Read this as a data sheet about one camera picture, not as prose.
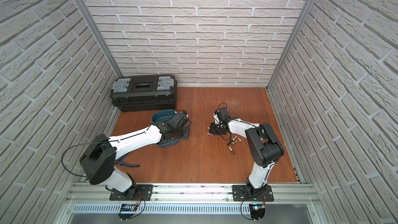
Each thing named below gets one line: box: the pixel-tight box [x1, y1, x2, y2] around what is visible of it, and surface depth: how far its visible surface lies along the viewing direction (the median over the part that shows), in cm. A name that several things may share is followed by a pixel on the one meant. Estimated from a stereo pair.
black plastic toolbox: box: [109, 75, 178, 113], surface depth 97 cm
